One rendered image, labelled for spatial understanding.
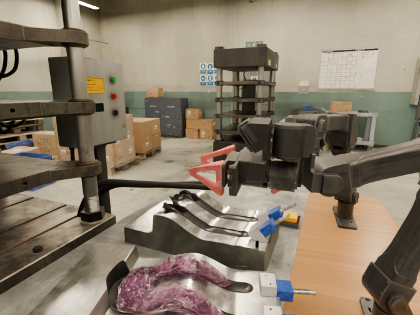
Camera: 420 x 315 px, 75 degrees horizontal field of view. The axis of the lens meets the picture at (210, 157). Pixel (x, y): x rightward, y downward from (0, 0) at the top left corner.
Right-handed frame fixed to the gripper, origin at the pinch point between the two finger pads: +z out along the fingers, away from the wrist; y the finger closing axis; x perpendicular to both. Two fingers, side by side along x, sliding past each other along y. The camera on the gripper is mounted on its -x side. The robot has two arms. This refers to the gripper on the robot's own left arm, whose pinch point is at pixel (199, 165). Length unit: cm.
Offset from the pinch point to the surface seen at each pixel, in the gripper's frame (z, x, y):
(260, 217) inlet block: -9.7, 30.9, -28.4
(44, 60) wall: 628, 14, -519
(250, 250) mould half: -9.4, 31.6, -13.0
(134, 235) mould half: 32, 38, -15
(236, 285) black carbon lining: -8.1, 32.9, -0.9
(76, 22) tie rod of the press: 61, -31, -40
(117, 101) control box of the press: 71, 4, -68
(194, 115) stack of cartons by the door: 267, 170, -637
